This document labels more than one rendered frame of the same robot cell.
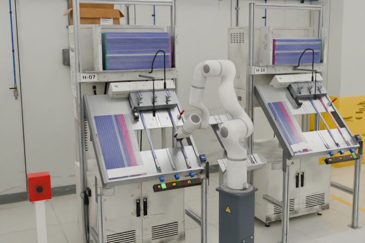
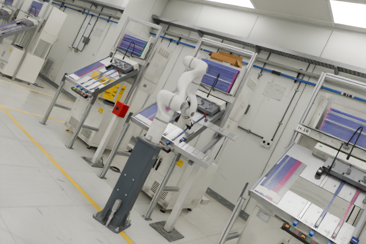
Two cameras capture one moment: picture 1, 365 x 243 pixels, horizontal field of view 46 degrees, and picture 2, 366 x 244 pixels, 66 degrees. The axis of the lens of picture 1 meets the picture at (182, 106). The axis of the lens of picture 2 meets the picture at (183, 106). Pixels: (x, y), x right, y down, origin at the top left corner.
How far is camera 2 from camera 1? 2.84 m
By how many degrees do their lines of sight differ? 61
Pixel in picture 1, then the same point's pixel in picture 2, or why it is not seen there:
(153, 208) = (161, 169)
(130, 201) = not seen: hidden behind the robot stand
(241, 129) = (166, 96)
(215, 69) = (185, 60)
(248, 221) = (136, 164)
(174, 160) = (170, 132)
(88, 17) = (217, 58)
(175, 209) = (171, 181)
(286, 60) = (335, 132)
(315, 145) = (287, 205)
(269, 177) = (250, 220)
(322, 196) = not seen: outside the picture
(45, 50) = not seen: hidden behind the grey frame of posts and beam
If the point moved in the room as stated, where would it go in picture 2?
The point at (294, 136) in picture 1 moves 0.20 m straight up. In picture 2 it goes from (273, 184) to (285, 160)
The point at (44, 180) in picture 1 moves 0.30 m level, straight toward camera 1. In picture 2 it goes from (121, 105) to (99, 97)
